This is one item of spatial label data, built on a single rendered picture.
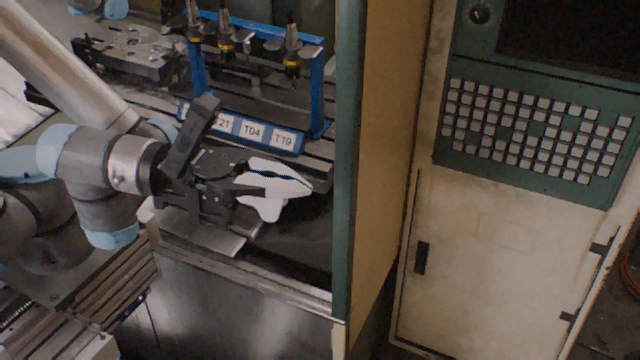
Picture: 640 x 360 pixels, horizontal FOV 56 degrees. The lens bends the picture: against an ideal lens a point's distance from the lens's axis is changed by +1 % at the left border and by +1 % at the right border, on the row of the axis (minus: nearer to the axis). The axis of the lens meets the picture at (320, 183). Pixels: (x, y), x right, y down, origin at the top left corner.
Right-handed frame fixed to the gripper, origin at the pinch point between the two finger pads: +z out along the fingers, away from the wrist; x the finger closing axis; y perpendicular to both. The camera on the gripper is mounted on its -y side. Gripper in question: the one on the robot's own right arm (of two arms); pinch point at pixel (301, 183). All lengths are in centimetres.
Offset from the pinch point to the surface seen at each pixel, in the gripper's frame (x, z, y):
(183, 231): -72, -59, 77
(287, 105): -118, -40, 53
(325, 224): -80, -16, 70
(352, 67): -36.1, -2.1, -0.2
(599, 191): -75, 52, 39
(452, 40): -78, 12, 8
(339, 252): -43, -3, 47
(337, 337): -47, -3, 80
